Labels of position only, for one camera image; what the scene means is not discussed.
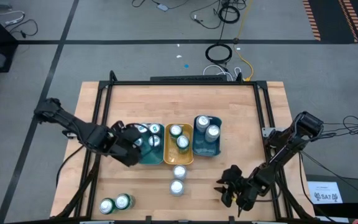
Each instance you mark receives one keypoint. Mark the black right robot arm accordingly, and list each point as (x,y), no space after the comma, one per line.
(287,146)

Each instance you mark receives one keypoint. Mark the grey power adapter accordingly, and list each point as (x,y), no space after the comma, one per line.
(163,7)

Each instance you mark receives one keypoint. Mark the teal green plastic bin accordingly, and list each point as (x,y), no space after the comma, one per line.
(152,155)

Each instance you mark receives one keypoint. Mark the black box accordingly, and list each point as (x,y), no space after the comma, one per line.
(353,186)

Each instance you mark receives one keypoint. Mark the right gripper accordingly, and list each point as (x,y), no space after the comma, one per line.
(244,189)

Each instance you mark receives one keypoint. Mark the yellow plastic bin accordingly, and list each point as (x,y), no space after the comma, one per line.
(174,154)

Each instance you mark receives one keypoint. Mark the grey blue Spindrift can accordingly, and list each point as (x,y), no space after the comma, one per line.
(212,133)
(202,123)
(179,172)
(176,187)

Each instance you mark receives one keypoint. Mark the black mat orange striped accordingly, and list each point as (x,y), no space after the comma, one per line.
(331,18)

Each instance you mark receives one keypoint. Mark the dark blue plastic bin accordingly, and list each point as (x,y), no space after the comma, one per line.
(207,149)

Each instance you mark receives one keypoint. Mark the black aluminium table frame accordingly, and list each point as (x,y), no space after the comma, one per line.
(179,82)

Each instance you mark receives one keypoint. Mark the green Sprite can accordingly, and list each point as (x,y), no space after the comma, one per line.
(123,201)
(176,130)
(107,206)
(182,142)

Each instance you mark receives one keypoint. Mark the long black bar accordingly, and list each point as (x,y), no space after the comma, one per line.
(182,77)

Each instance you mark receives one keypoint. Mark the white SA7 paper sign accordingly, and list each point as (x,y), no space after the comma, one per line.
(325,192)

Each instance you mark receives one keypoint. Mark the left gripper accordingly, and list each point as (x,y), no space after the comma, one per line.
(121,140)

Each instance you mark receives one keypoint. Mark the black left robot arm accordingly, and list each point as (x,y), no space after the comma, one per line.
(73,124)

